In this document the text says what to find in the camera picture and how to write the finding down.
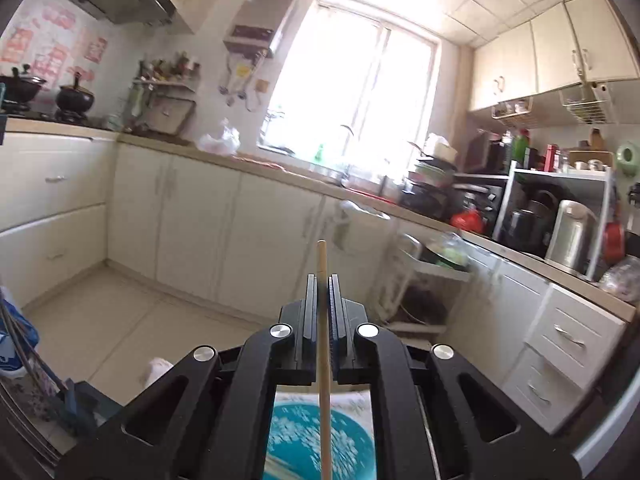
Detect wooden chopstick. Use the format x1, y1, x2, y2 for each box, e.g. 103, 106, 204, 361
317, 240, 332, 480

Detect white kitchen trolley rack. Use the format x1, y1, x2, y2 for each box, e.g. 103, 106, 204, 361
369, 232, 472, 338

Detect teal perforated plastic basket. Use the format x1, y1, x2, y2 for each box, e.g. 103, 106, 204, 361
262, 402, 376, 479

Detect white hanging trash bin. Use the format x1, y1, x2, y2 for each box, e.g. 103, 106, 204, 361
332, 200, 392, 256

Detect red plastic bag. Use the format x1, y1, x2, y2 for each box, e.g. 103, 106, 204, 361
450, 208, 485, 234

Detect blue white bag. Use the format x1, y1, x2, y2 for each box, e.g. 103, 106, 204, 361
1, 286, 40, 379

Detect steel electric kettle pot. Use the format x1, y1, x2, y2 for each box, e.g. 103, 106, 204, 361
544, 200, 597, 274

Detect dish rack with bowls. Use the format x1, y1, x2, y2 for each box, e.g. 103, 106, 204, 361
399, 132, 458, 220

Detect black toaster oven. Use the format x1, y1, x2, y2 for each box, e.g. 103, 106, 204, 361
448, 182, 504, 236

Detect white plastic bag on counter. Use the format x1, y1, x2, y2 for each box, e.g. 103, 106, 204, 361
195, 118, 241, 156

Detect green dish soap bottle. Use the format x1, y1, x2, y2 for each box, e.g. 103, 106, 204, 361
314, 144, 323, 165

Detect white shelf unit on counter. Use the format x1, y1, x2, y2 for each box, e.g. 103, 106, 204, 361
491, 162, 615, 281

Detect black pot with lid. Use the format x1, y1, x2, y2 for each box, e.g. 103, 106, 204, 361
54, 72, 94, 124

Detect black wok on stove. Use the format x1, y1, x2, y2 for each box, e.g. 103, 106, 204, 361
0, 64, 47, 113

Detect wall spice rack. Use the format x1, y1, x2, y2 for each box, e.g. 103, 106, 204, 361
129, 51, 201, 138

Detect hanging wire basket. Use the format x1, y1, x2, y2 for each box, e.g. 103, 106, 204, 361
560, 82, 616, 126

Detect wall water heater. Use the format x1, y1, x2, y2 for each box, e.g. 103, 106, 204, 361
224, 0, 296, 58

